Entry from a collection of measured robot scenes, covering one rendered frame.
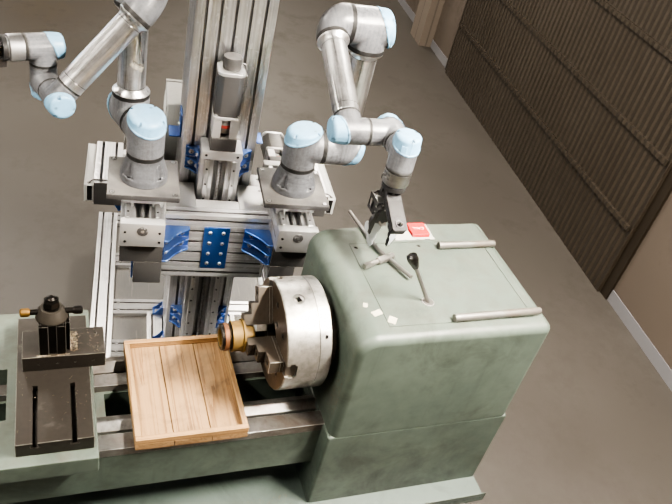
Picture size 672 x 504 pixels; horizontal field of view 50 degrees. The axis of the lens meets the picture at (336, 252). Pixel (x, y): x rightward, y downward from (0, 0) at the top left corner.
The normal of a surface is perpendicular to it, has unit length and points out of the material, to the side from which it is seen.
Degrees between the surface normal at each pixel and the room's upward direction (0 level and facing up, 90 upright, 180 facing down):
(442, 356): 90
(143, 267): 90
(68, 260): 0
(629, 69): 90
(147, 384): 0
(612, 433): 0
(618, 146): 90
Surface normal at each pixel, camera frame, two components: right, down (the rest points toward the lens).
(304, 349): 0.36, 0.18
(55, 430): 0.21, -0.77
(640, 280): -0.96, -0.04
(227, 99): 0.20, 0.63
